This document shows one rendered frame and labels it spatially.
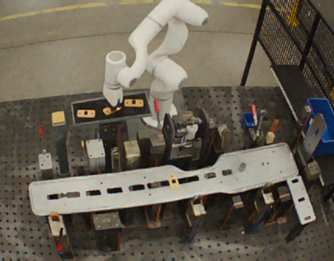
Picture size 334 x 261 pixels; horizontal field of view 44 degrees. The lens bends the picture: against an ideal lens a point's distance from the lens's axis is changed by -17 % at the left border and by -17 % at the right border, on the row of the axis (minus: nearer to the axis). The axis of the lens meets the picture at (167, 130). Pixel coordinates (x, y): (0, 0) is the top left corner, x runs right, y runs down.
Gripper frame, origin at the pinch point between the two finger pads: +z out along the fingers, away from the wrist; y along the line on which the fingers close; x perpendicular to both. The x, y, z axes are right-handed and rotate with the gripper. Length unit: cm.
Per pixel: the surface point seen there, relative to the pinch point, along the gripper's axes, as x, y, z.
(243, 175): 39, 55, 19
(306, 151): 77, 66, 13
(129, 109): 6.5, 4.4, 2.6
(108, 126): -3.2, 2.0, 10.7
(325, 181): 76, 88, 16
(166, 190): 3.3, 40.8, 18.6
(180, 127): 20.5, 24.4, 2.7
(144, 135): 7.6, 16.3, 8.8
